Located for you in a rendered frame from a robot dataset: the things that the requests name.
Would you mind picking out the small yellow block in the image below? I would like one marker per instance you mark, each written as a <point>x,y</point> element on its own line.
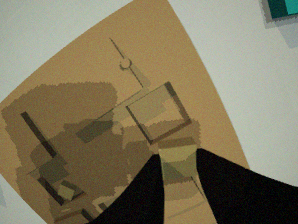
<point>67,190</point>
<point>178,158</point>

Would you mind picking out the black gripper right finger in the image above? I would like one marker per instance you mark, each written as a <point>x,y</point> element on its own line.
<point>239,196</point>

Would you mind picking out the tan square board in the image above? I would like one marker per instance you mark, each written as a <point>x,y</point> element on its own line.
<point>93,114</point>

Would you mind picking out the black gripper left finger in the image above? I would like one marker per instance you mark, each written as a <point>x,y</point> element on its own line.
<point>142,202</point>

